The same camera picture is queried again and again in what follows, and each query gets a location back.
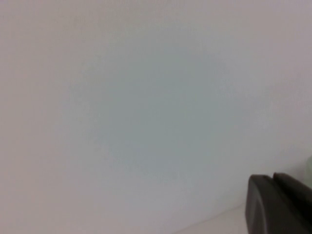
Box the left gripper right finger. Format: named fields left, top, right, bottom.
left=273, top=172, right=312, bottom=221

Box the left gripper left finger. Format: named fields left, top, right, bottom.
left=245, top=174, right=312, bottom=234

